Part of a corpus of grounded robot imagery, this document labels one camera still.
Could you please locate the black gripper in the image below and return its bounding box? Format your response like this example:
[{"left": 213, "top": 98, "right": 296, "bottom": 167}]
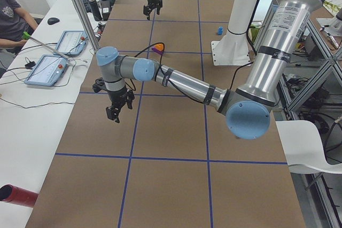
[
  {"left": 106, "top": 87, "right": 135, "bottom": 123},
  {"left": 143, "top": 0, "right": 163, "bottom": 20}
]

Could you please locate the orange trapezoid block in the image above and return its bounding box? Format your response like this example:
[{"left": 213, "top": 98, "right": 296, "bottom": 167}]
[{"left": 154, "top": 44, "right": 164, "bottom": 51}]

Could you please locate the purple trapezoid block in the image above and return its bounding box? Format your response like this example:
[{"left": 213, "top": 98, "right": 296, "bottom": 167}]
[{"left": 152, "top": 46, "right": 164, "bottom": 54}]

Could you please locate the black water bottle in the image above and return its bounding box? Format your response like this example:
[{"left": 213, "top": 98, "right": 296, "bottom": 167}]
[{"left": 88, "top": 0, "right": 102, "bottom": 21}]

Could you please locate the small blue block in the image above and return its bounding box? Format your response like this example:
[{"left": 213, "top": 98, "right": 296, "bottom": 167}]
[{"left": 217, "top": 26, "right": 223, "bottom": 35}]

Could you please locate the far blue teach pendant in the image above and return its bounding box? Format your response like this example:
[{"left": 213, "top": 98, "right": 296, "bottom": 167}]
[{"left": 55, "top": 30, "right": 88, "bottom": 56}]

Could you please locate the blue teach pendant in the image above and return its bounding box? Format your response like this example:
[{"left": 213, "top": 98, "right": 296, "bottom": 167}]
[
  {"left": 55, "top": 30, "right": 88, "bottom": 56},
  {"left": 24, "top": 54, "right": 68, "bottom": 87}
]

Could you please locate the near blue teach pendant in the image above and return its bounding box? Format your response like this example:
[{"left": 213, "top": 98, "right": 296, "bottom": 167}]
[{"left": 24, "top": 54, "right": 68, "bottom": 87}]

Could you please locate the black computer mouse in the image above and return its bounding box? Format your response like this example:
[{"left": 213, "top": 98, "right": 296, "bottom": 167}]
[{"left": 47, "top": 17, "right": 60, "bottom": 25}]

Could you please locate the seated person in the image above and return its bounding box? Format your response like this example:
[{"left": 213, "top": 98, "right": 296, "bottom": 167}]
[{"left": 1, "top": 0, "right": 40, "bottom": 54}]

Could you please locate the red cylinder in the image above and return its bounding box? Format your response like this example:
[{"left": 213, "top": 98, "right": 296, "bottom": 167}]
[{"left": 1, "top": 184, "right": 38, "bottom": 208}]

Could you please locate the white chair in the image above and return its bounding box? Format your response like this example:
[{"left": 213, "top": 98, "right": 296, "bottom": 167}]
[{"left": 276, "top": 120, "right": 341, "bottom": 174}]

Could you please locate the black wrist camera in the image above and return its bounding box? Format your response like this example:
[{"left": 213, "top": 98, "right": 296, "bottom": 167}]
[{"left": 92, "top": 77, "right": 107, "bottom": 93}]

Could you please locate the aluminium frame post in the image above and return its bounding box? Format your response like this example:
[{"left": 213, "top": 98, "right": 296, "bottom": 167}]
[{"left": 72, "top": 0, "right": 99, "bottom": 53}]

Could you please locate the metal rod green handle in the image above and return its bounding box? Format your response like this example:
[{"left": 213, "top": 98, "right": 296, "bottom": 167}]
[{"left": 22, "top": 32, "right": 75, "bottom": 62}]

